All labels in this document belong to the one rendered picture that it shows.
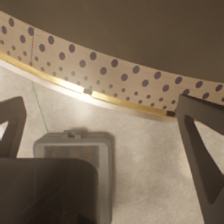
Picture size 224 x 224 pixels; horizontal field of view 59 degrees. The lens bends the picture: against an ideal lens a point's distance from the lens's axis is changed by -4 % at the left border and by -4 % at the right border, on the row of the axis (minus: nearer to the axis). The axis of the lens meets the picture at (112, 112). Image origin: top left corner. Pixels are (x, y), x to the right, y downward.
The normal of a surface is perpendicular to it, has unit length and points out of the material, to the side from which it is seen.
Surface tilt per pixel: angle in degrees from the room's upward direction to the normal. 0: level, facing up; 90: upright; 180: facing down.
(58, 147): 0
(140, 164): 0
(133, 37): 62
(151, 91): 43
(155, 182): 0
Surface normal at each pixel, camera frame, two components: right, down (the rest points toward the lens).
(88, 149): 0.03, 0.09
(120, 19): -0.25, 0.88
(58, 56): -0.24, 0.69
